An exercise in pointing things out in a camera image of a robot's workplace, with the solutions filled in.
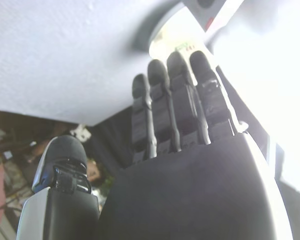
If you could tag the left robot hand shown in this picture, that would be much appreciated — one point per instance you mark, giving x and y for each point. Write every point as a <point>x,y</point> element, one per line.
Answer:
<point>190,195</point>

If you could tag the white paper cup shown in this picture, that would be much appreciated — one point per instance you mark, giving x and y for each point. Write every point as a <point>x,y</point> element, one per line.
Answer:
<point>170,37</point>

